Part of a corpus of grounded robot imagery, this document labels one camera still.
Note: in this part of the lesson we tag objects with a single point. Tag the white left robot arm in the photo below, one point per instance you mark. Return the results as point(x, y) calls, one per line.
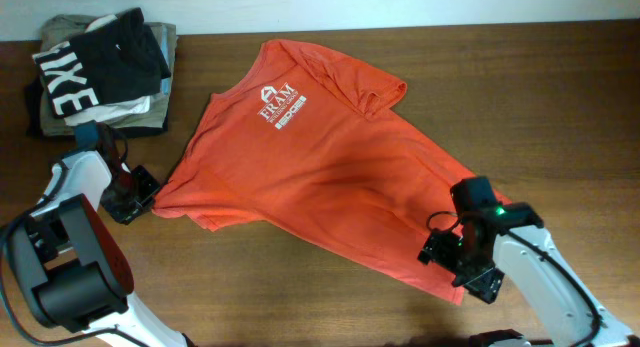
point(68, 267)

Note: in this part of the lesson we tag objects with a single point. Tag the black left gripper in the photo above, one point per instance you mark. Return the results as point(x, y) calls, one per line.
point(127, 215)

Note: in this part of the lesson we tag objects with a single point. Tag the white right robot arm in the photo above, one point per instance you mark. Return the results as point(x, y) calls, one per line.
point(501, 241)

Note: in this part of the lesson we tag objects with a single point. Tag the orange FRAM t-shirt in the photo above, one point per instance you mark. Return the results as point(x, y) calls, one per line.
point(309, 141)

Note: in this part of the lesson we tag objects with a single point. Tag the black shirt white lettering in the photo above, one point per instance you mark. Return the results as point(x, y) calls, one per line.
point(117, 62)

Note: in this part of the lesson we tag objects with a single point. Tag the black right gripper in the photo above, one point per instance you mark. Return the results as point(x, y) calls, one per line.
point(440, 244)

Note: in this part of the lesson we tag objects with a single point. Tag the light blue folded garment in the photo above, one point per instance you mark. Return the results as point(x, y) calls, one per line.
point(165, 62)

